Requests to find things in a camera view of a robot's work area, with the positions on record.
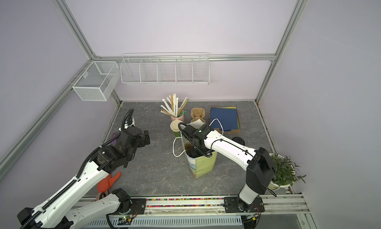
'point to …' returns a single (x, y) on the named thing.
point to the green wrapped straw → (183, 113)
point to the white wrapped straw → (174, 104)
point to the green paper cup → (174, 127)
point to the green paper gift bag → (202, 165)
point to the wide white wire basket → (169, 69)
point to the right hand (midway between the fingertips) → (200, 159)
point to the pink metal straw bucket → (181, 118)
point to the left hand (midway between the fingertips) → (137, 134)
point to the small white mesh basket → (97, 82)
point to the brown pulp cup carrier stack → (198, 113)
